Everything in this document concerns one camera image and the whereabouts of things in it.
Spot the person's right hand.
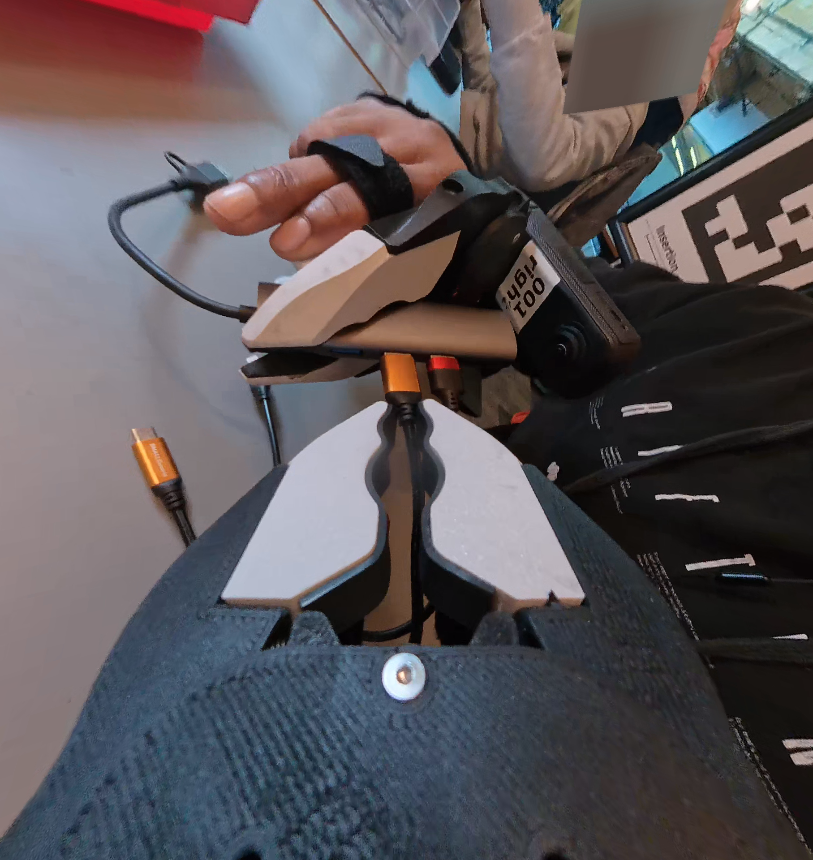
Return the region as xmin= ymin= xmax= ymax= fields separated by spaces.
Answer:
xmin=203 ymin=99 xmax=473 ymax=264

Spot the red plastic bin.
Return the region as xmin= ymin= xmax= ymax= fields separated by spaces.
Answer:
xmin=77 ymin=0 xmax=259 ymax=33

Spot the person's right forearm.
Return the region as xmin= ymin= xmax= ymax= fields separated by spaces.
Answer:
xmin=456 ymin=0 xmax=656 ymax=196

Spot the black hub cable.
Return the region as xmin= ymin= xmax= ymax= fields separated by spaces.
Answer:
xmin=108 ymin=151 xmax=273 ymax=322

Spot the orange usb cable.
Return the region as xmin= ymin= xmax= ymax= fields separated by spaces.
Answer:
xmin=131 ymin=353 xmax=447 ymax=646

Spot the black usb hub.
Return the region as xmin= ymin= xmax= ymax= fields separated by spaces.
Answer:
xmin=245 ymin=301 xmax=520 ymax=369

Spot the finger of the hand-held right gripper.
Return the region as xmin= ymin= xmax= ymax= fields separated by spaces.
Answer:
xmin=240 ymin=353 xmax=380 ymax=385
xmin=241 ymin=228 xmax=461 ymax=352

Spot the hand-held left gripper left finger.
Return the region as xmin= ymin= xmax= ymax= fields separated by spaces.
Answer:
xmin=221 ymin=400 xmax=394 ymax=609

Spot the USB cable with gold plug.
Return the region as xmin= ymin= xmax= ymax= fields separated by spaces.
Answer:
xmin=426 ymin=355 xmax=464 ymax=412

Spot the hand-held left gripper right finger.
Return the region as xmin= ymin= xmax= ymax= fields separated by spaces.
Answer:
xmin=416 ymin=400 xmax=587 ymax=612

